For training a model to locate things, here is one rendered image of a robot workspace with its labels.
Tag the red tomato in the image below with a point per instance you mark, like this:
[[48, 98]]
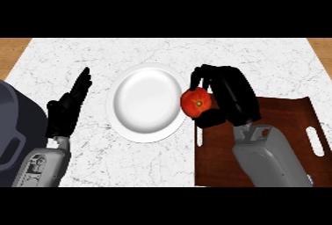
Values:
[[195, 102]]

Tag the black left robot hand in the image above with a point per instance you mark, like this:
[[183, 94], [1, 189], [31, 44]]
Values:
[[65, 112]]

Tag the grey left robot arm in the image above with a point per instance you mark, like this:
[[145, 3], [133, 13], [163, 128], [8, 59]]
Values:
[[43, 165]]

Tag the brown wooden tray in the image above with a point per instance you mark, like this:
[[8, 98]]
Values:
[[294, 126]]

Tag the white round plate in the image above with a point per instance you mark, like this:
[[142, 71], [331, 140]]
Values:
[[147, 102]]

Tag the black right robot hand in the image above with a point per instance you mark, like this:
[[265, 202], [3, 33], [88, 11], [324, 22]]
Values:
[[231, 93]]

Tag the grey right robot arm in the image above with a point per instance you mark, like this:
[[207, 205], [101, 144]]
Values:
[[268, 156]]

